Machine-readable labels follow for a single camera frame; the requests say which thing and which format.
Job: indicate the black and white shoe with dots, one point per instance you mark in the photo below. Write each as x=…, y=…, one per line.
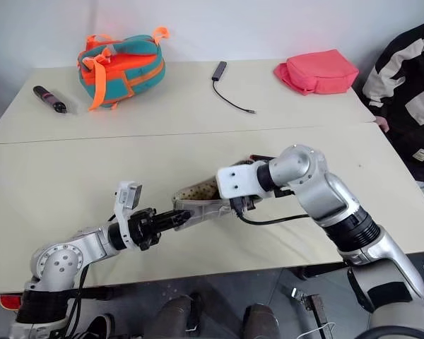
x=99, y=326

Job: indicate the coral pink fabric bag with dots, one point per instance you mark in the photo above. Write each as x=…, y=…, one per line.
x=321, y=70

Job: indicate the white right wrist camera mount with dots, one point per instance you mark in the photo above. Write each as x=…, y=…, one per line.
x=233, y=180

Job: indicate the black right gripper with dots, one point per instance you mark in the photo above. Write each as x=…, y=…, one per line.
x=244, y=205

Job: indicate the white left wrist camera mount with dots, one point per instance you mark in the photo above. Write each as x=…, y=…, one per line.
x=125, y=197

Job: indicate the dark rounded shape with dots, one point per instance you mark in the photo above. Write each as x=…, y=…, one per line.
x=173, y=316
x=261, y=321

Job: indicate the person in black white jacket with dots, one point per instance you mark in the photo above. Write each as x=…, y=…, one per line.
x=410, y=88

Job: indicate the grey checked fabric pouch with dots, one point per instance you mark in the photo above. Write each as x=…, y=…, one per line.
x=201, y=212

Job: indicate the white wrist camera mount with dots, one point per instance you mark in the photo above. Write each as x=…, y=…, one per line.
x=125, y=197
x=233, y=180

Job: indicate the small red object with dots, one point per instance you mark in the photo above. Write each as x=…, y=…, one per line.
x=8, y=302

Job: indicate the orange and teal backpack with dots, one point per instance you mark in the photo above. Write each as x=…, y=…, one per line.
x=141, y=70

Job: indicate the black metal bar with bracket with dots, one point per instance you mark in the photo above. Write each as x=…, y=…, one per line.
x=316, y=310

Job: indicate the black table frame bar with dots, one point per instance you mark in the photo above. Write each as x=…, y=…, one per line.
x=95, y=293

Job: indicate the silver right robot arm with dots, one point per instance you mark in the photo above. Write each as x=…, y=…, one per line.
x=318, y=190

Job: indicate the person's bare hand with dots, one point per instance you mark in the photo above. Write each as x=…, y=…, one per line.
x=382, y=124

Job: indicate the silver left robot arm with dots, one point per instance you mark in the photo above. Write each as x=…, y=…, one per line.
x=63, y=254

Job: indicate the black cylindrical tool in bag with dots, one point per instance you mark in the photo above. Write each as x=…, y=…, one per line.
x=42, y=93

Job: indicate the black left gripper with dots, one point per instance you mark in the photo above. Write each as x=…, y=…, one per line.
x=143, y=227

